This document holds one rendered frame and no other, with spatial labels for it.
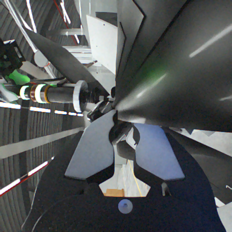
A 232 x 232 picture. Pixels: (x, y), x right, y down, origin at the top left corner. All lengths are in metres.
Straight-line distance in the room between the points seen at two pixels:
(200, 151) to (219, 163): 0.04
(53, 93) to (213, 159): 0.35
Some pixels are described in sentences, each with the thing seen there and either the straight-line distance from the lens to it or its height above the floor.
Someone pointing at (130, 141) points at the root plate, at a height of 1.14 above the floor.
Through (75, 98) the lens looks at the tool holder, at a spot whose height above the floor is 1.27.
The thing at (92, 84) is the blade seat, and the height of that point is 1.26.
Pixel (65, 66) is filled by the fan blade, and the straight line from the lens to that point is 0.34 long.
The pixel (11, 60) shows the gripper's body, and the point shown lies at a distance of 0.28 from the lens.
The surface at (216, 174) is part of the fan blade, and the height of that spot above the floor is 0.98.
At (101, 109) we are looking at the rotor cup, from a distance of 0.27.
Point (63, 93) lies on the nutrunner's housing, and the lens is 0.25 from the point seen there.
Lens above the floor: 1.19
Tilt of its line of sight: 1 degrees down
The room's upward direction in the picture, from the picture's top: 84 degrees counter-clockwise
